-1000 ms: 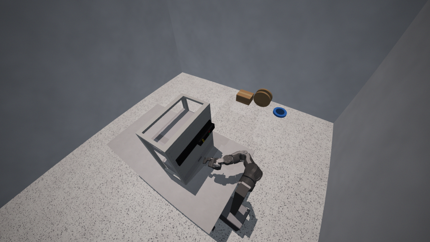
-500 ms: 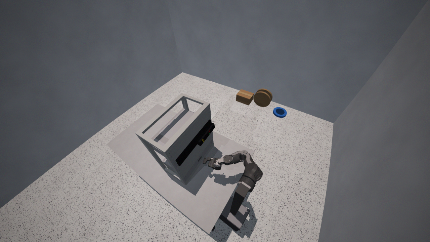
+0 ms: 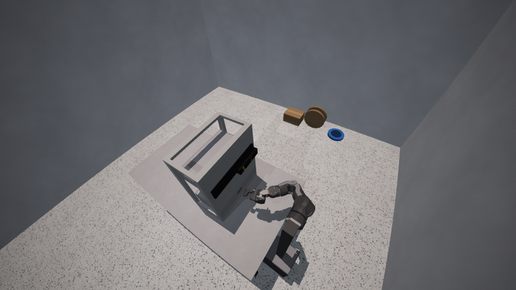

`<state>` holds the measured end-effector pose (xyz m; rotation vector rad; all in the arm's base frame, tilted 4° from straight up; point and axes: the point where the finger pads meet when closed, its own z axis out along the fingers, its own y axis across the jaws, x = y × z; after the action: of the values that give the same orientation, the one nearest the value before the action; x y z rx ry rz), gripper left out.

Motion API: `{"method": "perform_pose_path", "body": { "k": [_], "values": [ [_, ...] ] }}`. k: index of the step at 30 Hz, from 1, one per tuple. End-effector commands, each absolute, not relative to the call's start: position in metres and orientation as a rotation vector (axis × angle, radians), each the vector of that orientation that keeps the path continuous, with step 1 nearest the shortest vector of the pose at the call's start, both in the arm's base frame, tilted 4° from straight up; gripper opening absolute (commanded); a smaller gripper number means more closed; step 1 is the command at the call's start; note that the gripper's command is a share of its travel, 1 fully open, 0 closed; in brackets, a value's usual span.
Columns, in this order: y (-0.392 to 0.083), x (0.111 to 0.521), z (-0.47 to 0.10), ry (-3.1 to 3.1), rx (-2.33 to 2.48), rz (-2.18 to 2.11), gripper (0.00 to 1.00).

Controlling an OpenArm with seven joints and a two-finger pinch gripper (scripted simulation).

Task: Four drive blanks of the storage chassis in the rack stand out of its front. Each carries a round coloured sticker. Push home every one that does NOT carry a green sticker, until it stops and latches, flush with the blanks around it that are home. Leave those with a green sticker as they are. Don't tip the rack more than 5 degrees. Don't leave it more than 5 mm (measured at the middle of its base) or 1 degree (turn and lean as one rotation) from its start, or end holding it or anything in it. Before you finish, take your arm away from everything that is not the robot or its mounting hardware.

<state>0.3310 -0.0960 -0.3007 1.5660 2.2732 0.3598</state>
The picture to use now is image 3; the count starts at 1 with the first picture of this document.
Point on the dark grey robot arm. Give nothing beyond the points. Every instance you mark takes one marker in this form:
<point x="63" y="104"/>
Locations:
<point x="302" y="206"/>

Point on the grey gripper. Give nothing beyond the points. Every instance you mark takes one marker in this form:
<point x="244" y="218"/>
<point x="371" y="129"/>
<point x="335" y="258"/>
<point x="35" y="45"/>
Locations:
<point x="253" y="195"/>

